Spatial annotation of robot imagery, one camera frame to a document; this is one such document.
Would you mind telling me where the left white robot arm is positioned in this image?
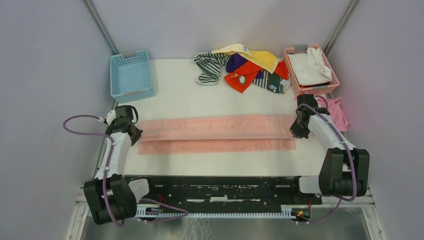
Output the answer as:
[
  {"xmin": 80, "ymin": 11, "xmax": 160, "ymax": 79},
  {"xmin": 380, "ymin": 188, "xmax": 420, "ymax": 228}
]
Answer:
[{"xmin": 83, "ymin": 105, "xmax": 158, "ymax": 227}]

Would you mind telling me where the dark green striped towel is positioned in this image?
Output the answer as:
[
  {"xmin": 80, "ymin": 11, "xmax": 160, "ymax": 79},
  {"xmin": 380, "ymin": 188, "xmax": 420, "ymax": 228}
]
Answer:
[{"xmin": 252, "ymin": 70, "xmax": 291, "ymax": 94}]

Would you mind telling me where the bright pink cloth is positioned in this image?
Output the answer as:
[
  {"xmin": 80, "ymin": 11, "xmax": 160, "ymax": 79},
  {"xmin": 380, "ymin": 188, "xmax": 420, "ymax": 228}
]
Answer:
[{"xmin": 315, "ymin": 95, "xmax": 349, "ymax": 133}]

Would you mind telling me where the blue plastic basket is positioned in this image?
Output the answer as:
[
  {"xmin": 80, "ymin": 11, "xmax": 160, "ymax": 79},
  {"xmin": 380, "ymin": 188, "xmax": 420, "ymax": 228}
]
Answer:
[{"xmin": 109, "ymin": 49, "xmax": 155, "ymax": 104}]

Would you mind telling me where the white cloth in basket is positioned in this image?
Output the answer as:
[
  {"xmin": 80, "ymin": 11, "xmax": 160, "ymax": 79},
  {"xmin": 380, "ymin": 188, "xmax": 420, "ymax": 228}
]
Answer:
[{"xmin": 288, "ymin": 47, "xmax": 332, "ymax": 87}]

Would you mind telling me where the orange towel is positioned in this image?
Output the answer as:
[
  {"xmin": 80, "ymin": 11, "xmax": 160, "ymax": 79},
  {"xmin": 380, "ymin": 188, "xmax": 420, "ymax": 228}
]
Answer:
[{"xmin": 224, "ymin": 60, "xmax": 290, "ymax": 93}]

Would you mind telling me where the purple towel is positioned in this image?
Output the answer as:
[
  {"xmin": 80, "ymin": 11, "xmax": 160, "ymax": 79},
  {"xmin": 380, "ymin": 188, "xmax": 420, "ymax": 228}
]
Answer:
[{"xmin": 225, "ymin": 53, "xmax": 264, "ymax": 79}]

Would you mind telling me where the green white striped towel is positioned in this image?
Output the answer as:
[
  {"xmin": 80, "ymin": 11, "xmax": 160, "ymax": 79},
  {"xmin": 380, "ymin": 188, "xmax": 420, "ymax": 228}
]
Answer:
[{"xmin": 193, "ymin": 52, "xmax": 230, "ymax": 86}]

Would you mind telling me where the white cable duct rail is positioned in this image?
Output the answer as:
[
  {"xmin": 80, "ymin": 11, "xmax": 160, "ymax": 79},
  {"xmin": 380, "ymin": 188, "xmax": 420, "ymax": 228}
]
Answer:
[{"xmin": 135, "ymin": 206, "xmax": 296, "ymax": 220}]

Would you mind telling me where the yellow towel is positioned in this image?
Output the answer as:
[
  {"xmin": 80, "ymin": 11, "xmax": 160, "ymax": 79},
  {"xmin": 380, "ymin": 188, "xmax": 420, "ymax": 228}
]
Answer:
[{"xmin": 211, "ymin": 43, "xmax": 279, "ymax": 74}]

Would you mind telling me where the light pink towel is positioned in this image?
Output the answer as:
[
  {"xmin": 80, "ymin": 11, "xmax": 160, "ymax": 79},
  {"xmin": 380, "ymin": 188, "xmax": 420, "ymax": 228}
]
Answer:
[{"xmin": 138, "ymin": 114, "xmax": 296, "ymax": 155}]

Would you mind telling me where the pink plastic basket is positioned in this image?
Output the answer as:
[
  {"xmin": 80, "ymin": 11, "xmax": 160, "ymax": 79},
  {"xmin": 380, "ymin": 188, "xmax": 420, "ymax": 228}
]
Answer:
[{"xmin": 283, "ymin": 44, "xmax": 340, "ymax": 95}]

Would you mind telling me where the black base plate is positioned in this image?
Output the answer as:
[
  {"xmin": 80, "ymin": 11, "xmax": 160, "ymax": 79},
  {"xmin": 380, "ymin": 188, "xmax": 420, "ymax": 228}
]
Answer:
[{"xmin": 145, "ymin": 175, "xmax": 323, "ymax": 214}]

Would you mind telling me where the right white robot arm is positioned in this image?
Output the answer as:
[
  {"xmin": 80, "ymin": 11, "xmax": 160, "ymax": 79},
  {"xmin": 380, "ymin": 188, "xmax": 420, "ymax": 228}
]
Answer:
[{"xmin": 288, "ymin": 93, "xmax": 370, "ymax": 204}]

